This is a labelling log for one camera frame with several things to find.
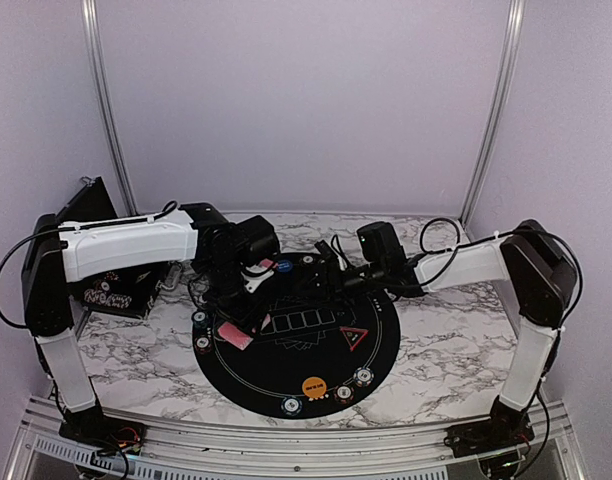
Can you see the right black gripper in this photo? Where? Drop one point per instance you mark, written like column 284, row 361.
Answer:
column 324, row 274

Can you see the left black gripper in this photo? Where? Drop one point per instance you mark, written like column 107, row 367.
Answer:
column 247, row 316

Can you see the green chip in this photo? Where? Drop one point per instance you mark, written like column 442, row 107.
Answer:
column 200, row 320

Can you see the blue small blind button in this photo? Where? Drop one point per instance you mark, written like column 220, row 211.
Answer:
column 284, row 266

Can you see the red card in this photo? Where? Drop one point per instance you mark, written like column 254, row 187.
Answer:
column 266, row 264

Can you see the red playing card deck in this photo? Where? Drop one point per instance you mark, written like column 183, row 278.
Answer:
column 230, row 334

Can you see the red black triangle all-in marker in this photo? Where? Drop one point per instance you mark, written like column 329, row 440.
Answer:
column 353, row 336

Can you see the blue white chip bottom seat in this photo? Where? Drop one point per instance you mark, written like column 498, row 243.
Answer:
column 363, row 377

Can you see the orange big blind button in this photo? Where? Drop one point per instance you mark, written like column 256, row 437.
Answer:
column 314, row 388

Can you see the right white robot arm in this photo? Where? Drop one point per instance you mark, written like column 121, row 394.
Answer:
column 542, row 269

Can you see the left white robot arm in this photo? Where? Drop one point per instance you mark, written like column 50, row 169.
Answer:
column 74, row 251

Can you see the round black poker mat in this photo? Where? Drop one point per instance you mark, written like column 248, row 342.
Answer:
column 301, row 338

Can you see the black poker chip case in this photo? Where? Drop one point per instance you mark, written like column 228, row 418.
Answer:
column 128, row 292

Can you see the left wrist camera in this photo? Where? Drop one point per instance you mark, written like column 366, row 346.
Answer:
column 256, row 240

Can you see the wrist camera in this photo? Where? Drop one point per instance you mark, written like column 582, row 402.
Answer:
column 380, row 244
column 256, row 240

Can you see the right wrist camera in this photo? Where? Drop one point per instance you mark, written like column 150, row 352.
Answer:
column 380, row 244

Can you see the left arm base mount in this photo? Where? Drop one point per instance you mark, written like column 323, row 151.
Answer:
column 113, row 435

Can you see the front aluminium rail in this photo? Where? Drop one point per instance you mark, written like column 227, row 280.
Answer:
column 177, row 449

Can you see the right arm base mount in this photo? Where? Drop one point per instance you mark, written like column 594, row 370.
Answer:
column 486, row 436

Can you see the left aluminium frame post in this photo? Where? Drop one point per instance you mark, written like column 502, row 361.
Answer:
column 99, row 75

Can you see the aluminium frame post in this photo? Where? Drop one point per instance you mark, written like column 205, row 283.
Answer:
column 99, row 75
column 502, row 87

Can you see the right aluminium frame post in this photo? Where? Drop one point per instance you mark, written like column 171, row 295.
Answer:
column 502, row 87

